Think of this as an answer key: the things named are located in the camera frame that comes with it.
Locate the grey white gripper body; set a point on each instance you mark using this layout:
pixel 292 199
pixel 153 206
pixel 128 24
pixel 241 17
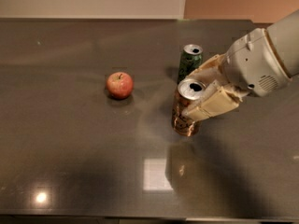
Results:
pixel 253 64

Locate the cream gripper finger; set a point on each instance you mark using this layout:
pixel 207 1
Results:
pixel 211 72
pixel 209 101

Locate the orange soda can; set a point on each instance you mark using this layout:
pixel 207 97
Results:
pixel 183 118

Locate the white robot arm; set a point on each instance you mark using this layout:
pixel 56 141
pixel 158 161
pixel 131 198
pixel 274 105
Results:
pixel 284 36

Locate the green soda can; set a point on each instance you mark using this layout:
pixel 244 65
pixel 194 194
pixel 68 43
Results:
pixel 191 58

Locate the red apple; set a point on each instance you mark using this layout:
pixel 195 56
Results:
pixel 120 85

